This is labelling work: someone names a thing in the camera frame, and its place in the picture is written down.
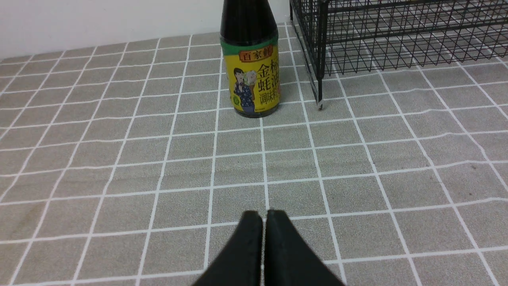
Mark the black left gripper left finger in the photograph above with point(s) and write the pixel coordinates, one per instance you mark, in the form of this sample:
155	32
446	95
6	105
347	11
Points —
239	262

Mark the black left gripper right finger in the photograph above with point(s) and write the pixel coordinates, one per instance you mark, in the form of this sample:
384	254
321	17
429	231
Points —
288	260

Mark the black wire mesh shelf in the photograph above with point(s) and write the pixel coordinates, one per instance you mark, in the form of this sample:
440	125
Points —
351	36

